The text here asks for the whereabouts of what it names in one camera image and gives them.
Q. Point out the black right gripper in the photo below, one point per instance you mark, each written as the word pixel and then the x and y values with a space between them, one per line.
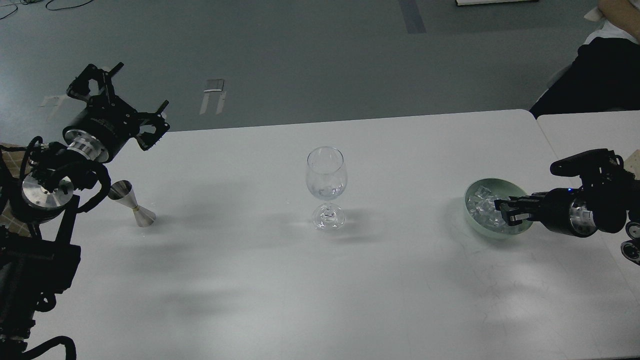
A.
pixel 550 208

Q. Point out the beige foam block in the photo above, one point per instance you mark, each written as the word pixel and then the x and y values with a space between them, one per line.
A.
pixel 632 164

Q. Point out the green bowl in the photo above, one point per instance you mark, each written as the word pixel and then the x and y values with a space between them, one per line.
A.
pixel 504 189

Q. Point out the clear wine glass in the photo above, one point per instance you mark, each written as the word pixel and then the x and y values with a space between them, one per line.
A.
pixel 326 178

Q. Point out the metal floor plate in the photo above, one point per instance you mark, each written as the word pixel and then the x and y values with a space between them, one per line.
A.
pixel 214 85

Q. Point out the clear ice cubes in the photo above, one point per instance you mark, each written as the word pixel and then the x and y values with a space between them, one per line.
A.
pixel 480 205

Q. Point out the person in white shirt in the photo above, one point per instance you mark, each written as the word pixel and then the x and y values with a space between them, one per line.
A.
pixel 606 72

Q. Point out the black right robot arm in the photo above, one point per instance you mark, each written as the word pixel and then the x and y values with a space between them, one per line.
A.
pixel 608 200

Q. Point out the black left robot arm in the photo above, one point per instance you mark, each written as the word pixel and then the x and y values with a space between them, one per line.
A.
pixel 44 186

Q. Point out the steel double jigger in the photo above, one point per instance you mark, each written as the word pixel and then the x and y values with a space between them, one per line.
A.
pixel 123 193

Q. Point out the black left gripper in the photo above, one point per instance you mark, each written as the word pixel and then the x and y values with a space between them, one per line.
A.
pixel 106 119

